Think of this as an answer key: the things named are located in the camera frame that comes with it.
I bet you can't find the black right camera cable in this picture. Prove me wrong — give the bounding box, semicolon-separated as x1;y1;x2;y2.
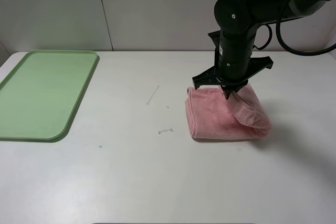
253;0;336;57

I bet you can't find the green plastic tray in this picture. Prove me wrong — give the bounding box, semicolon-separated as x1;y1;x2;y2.
1;50;100;143

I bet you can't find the pink terry towel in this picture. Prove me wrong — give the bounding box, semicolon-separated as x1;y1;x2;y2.
185;84;271;141

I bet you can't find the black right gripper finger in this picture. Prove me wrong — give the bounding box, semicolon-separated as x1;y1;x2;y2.
235;80;248;93
222;86;237;100

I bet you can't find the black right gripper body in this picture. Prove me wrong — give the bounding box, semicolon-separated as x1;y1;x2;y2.
192;26;274;89

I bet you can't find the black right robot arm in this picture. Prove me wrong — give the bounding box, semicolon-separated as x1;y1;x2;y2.
193;0;335;98

